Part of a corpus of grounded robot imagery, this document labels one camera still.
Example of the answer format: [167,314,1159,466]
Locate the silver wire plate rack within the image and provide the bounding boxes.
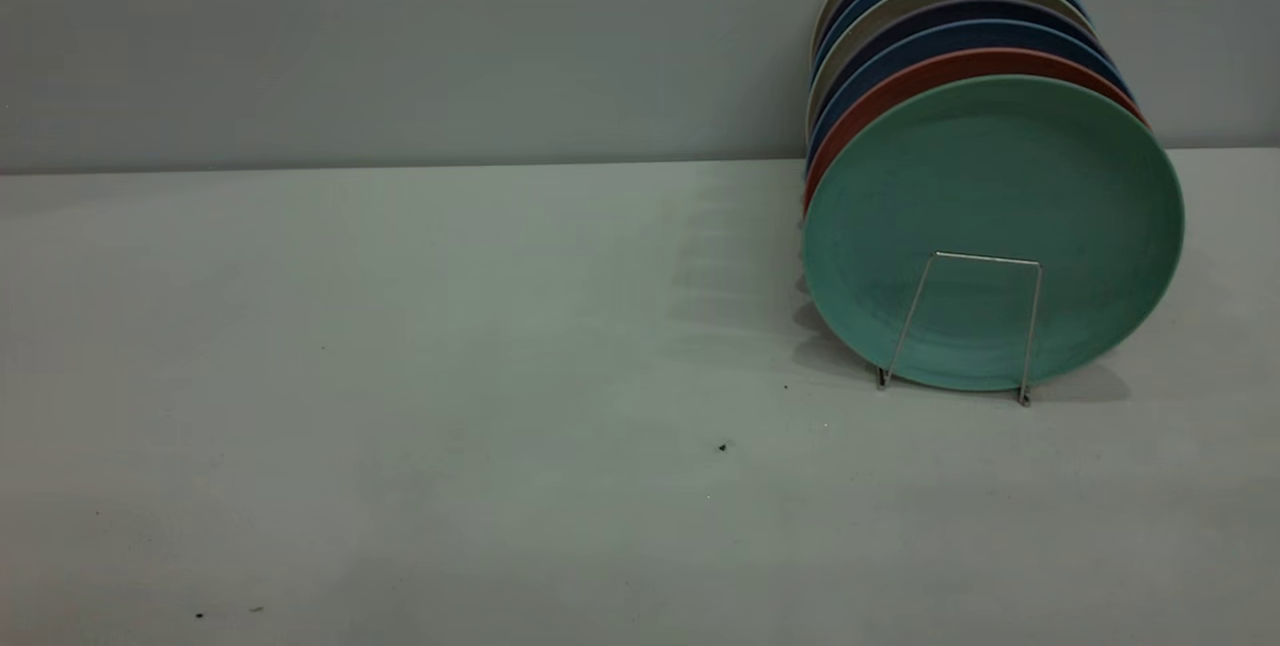
[878,252,1043,407]

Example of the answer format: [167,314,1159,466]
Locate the pink round plate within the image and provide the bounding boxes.
[803,48,1151,219]

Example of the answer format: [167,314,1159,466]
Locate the navy blue round plate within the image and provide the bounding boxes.
[806,21,1136,172]

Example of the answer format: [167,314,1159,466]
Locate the green round plate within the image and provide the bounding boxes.
[802,76,1186,392]

